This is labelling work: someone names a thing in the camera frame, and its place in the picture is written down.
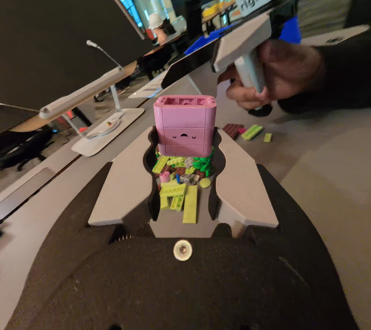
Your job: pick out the yellow plastic bin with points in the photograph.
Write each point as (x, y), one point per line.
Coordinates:
(214, 9)

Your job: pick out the laminated paper sheet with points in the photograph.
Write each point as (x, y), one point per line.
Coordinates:
(145, 92)

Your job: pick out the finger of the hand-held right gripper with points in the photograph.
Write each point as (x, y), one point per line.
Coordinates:
(243, 43)

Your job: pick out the white desk lamp stand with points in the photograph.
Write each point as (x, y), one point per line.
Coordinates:
(127, 117)

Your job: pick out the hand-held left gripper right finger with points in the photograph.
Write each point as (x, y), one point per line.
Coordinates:
(246, 190)

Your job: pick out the pink toy brick pot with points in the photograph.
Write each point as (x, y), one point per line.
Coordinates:
(185, 130)

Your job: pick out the small lime toy plate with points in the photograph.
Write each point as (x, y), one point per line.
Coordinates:
(267, 137)

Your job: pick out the brown toy brick plate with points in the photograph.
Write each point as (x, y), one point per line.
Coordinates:
(232, 130)

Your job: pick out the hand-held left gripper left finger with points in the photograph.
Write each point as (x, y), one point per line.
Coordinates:
(121, 188)

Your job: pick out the lime ridged toy brick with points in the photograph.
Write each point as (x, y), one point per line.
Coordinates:
(252, 132)

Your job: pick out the black monitor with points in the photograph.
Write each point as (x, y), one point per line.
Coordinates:
(58, 31)

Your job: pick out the person's right hand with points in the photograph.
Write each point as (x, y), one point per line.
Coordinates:
(289, 69)

